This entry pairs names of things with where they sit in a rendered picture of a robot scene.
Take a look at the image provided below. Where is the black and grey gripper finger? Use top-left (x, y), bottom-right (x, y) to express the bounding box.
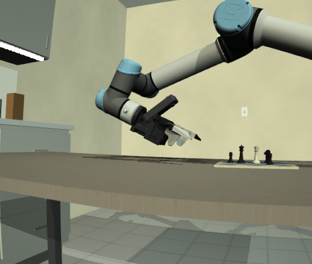
top-left (175, 124), bottom-right (201, 146)
top-left (157, 117), bottom-right (192, 146)

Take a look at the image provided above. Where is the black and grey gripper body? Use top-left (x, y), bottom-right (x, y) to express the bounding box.
top-left (130, 106), bottom-right (175, 145)

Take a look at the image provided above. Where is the white chess piece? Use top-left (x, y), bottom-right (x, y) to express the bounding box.
top-left (252, 145), bottom-right (260, 164)

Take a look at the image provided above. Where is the blue and cream chessboard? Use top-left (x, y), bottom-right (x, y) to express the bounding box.
top-left (214, 160), bottom-right (299, 169)

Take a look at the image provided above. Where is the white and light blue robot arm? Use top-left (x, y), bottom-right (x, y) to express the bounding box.
top-left (95, 0), bottom-right (312, 126)

